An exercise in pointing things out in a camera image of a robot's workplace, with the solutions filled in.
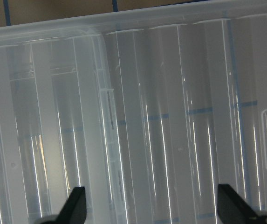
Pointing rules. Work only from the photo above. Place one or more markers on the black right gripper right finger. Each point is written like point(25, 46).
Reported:
point(232, 209)

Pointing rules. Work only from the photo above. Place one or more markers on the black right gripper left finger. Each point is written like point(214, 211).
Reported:
point(74, 210)

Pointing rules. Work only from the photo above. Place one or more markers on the clear plastic box lid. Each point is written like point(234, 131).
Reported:
point(190, 90)

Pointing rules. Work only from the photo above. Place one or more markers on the clear plastic storage box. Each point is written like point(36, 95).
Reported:
point(57, 125)

